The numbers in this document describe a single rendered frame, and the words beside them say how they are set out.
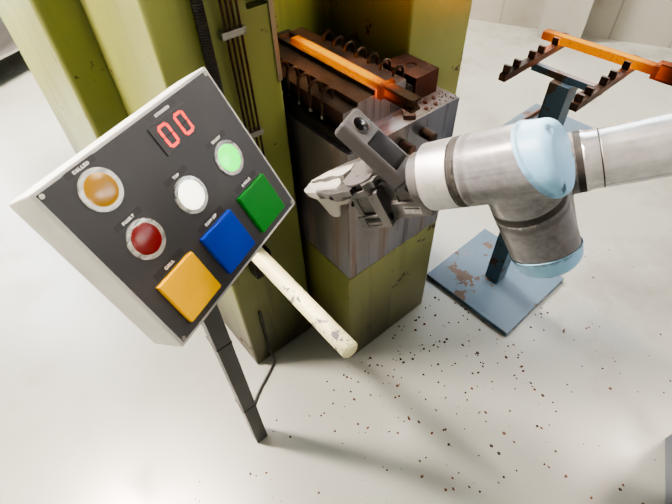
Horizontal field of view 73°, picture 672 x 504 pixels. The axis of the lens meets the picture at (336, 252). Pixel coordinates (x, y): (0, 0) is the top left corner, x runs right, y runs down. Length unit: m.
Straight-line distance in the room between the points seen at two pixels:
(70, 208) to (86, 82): 0.81
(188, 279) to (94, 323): 1.43
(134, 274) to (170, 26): 0.48
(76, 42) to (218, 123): 0.66
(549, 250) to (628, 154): 0.18
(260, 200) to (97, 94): 0.75
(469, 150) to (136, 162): 0.44
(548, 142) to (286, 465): 1.32
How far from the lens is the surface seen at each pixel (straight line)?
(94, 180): 0.66
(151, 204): 0.69
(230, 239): 0.75
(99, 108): 1.45
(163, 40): 0.96
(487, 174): 0.55
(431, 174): 0.58
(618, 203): 2.62
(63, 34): 1.38
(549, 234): 0.61
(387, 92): 1.12
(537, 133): 0.54
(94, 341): 2.06
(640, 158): 0.73
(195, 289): 0.71
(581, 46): 1.58
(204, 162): 0.75
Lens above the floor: 1.54
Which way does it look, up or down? 48 degrees down
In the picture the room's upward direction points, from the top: 3 degrees counter-clockwise
